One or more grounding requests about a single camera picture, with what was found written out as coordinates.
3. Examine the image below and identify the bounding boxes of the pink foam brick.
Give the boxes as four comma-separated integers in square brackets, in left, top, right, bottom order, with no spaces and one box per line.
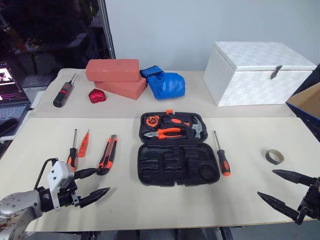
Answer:
[93,76,148,101]
[85,58,140,83]

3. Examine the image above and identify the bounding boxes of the orange handled pliers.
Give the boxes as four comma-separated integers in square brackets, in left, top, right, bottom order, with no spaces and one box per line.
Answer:
[143,127,189,141]

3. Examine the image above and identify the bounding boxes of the orange black handled screwdriver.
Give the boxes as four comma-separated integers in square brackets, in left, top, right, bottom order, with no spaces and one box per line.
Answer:
[66,128,79,172]
[212,130,232,177]

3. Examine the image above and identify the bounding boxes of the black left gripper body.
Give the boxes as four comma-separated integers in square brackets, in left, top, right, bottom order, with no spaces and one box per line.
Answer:
[57,174,83,209]

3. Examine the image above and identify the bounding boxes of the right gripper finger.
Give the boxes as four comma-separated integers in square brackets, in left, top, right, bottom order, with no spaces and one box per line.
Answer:
[271,169,320,187]
[257,191,301,222]

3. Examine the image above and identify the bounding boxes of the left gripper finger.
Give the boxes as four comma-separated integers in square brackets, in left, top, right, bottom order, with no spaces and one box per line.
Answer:
[72,168,107,181]
[79,187,111,209]

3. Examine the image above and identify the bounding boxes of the red heart shaped box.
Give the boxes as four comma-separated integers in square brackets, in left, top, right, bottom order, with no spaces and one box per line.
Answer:
[88,88,107,104]

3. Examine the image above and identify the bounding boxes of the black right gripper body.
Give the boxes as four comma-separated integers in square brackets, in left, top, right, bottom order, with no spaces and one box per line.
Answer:
[295,176,320,225]

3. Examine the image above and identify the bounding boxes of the blue cardboard box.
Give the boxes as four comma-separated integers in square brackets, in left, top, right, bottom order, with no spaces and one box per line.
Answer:
[286,82,320,131]

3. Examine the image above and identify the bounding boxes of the black tool case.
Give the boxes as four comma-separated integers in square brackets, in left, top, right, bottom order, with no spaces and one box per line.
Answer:
[137,109,221,187]

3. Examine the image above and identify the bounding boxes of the claw hammer black orange handle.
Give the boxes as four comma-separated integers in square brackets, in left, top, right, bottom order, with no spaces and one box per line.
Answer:
[161,115,205,140]

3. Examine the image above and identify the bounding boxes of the orange black tape measure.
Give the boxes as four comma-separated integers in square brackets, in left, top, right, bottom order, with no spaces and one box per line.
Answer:
[145,115,163,128]

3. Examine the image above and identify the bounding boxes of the orange black utility knife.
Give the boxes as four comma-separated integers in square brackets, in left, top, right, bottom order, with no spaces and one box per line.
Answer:
[96,134,119,176]

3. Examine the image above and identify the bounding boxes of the open laptop computer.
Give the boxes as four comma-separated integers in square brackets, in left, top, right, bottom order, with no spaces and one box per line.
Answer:
[0,60,32,127]

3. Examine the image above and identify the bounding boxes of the white woven storage box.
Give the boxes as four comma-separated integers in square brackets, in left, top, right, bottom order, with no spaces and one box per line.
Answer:
[202,41,318,108]

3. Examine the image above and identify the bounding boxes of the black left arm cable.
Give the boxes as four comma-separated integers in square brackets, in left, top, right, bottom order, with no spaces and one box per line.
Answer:
[33,157,59,191]

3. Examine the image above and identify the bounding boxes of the orange voltage tester pen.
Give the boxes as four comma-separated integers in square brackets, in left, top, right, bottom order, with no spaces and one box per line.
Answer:
[77,129,91,158]

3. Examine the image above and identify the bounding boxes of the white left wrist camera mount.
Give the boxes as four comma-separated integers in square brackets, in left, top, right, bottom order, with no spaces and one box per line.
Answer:
[47,160,75,211]

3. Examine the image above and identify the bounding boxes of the black red precision screwdriver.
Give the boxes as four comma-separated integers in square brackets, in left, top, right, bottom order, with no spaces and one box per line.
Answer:
[52,72,77,109]

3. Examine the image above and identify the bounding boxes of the blue boxing glove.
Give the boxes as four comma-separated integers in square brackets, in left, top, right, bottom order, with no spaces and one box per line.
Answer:
[139,65,186,101]

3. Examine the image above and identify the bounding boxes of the grey tape roll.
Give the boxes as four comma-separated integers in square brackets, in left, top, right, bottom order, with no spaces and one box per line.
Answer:
[265,149,286,166]

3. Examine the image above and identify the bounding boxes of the silver metal pole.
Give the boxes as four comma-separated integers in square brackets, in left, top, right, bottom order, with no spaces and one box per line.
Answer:
[103,0,117,60]

